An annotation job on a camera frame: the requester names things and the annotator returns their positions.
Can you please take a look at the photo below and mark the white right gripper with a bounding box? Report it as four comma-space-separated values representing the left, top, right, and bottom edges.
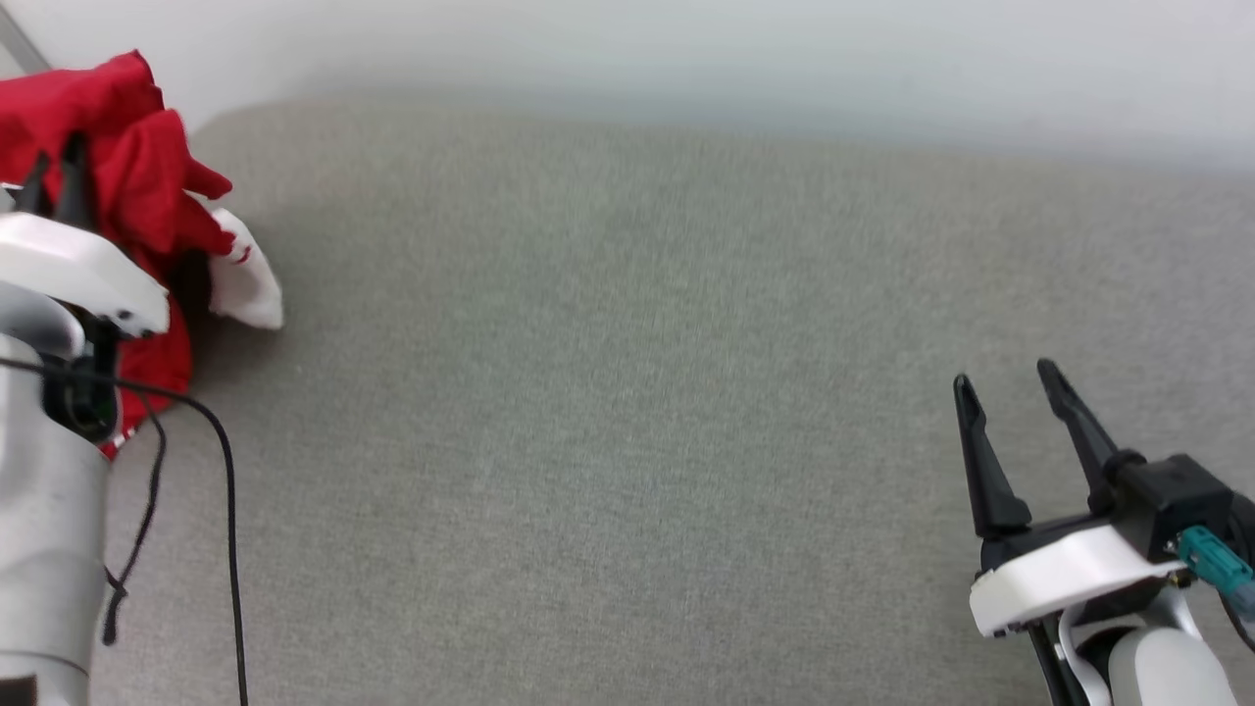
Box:
953, 358, 1192, 640

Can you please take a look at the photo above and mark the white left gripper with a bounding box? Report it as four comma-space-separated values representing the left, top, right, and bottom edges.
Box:
0, 132, 171, 340

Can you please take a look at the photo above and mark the red and white garment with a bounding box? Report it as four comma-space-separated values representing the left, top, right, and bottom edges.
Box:
0, 49, 285, 462

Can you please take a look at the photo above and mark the grey fabric sofa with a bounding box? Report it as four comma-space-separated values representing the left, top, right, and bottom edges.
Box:
0, 93, 1255, 706

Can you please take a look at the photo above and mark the teal right camera connector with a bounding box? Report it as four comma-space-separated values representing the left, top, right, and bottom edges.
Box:
1174, 527, 1255, 614

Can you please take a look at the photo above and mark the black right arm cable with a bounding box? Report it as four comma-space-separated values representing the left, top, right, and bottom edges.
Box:
1216, 579, 1255, 653

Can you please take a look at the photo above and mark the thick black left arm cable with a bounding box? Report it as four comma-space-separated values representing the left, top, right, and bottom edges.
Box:
0, 358, 248, 706

